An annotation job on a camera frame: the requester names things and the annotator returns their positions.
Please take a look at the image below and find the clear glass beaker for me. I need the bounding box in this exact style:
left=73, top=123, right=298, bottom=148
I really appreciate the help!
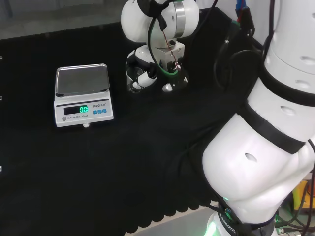
left=126, top=61, right=151, bottom=94

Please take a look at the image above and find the black bench cloth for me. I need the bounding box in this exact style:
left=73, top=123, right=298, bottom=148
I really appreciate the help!
left=0, top=6, right=265, bottom=236

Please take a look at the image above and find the pale base board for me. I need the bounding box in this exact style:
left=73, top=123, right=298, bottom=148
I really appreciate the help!
left=125, top=204, right=223, bottom=236

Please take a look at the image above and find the green cable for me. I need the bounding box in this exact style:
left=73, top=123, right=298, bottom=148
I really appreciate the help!
left=147, top=17, right=182, bottom=76

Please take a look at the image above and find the thin red cable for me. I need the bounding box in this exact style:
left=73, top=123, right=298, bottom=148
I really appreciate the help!
left=161, top=27, right=180, bottom=70

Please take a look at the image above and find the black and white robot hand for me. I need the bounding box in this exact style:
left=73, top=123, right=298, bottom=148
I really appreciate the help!
left=126, top=41, right=186, bottom=91

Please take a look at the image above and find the yellow stop button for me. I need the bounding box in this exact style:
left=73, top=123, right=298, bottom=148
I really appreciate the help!
left=292, top=179, right=315, bottom=210

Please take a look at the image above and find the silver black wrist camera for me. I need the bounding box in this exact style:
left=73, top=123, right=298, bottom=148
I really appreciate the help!
left=161, top=62, right=189, bottom=94

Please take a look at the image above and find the white electronic balance steel pan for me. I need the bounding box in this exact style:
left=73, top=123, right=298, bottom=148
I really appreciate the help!
left=54, top=63, right=115, bottom=129

